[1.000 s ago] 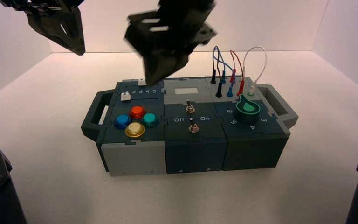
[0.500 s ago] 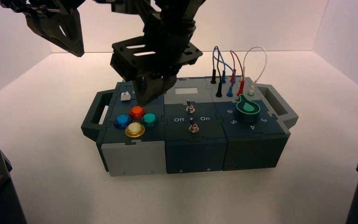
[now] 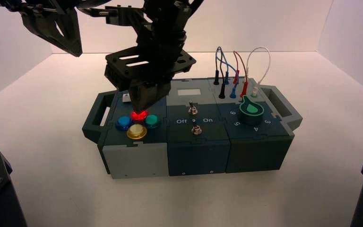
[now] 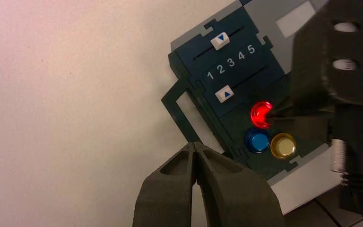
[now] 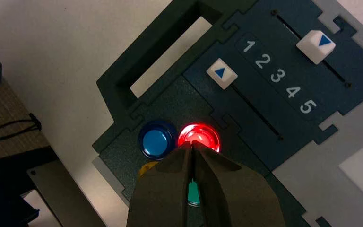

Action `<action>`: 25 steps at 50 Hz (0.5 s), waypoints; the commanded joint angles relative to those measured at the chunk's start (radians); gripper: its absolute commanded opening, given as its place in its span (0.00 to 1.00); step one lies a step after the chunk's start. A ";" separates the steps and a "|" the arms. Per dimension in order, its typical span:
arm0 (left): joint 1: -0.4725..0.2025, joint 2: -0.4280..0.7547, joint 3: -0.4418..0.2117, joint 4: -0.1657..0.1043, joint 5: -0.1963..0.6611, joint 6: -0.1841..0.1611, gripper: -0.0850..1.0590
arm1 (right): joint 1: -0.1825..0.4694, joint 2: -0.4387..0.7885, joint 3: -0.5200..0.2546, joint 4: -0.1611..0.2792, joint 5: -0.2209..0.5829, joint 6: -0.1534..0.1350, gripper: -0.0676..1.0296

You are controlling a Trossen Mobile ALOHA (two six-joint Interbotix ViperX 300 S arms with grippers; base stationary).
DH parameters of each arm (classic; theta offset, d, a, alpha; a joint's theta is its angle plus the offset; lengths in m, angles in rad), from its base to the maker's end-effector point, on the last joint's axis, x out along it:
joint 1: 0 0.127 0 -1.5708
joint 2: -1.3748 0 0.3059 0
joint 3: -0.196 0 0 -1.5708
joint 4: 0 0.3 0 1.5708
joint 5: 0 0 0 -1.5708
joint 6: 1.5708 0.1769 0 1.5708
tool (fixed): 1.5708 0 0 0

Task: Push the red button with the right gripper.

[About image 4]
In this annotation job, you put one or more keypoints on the white slider knob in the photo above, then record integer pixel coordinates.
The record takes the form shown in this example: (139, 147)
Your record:
(220, 40)
(224, 93)

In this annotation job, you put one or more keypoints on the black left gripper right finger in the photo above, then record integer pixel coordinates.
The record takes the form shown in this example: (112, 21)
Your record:
(238, 197)

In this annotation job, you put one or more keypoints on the yellow round push button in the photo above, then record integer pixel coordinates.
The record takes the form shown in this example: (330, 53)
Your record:
(283, 146)

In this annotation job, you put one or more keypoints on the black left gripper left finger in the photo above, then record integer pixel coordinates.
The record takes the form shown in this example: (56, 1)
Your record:
(165, 194)

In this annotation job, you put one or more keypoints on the red round push button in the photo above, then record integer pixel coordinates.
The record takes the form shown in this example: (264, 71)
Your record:
(259, 114)

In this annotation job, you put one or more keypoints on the dark teal grey control box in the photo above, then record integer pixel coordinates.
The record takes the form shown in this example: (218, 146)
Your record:
(238, 125)

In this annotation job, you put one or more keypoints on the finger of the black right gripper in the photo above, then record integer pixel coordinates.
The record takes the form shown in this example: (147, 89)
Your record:
(313, 78)

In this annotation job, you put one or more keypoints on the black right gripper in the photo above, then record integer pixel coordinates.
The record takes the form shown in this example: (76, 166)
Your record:
(361, 163)

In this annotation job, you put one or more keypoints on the blue round push button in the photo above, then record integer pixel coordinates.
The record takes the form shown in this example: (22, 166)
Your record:
(257, 140)

